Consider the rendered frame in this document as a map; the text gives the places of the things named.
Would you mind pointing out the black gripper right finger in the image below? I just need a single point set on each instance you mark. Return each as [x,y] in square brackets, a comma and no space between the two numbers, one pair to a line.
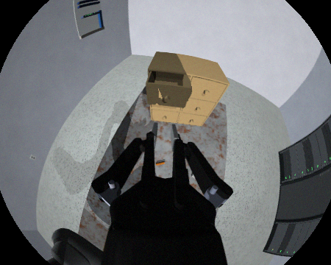
[212,186]

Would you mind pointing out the small wooden chest of drawers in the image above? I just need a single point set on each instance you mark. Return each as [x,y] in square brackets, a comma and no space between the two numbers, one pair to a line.
[188,65]

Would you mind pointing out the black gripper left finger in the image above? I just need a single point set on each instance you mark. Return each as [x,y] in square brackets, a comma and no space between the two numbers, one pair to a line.
[108,185]

